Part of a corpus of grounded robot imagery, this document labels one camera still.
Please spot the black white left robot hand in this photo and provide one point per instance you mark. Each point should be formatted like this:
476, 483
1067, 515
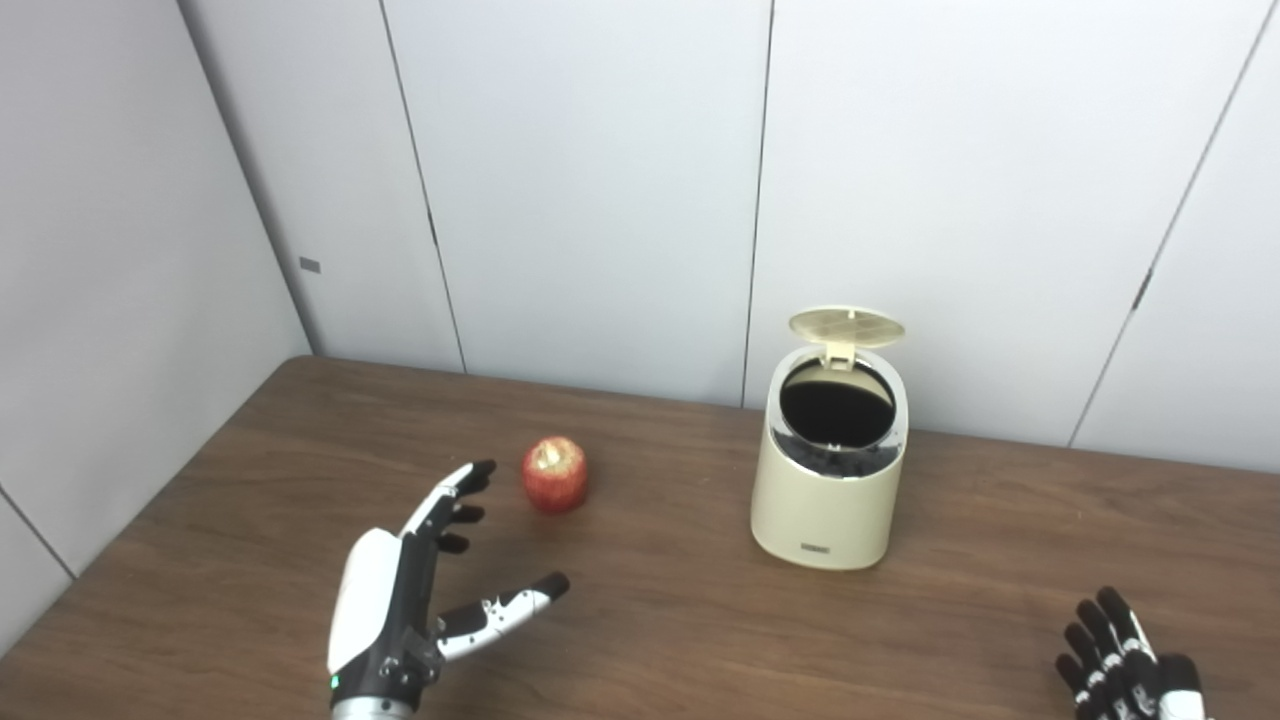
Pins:
375, 600

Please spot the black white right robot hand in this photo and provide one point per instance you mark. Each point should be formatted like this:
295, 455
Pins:
1130, 685

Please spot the red apple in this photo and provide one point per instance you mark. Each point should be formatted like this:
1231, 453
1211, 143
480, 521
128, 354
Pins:
555, 478

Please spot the cream-colored bin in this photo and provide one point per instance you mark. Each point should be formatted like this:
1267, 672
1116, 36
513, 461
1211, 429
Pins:
825, 510

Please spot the round cream bin lid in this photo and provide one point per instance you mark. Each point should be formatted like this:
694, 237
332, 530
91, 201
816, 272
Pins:
845, 325

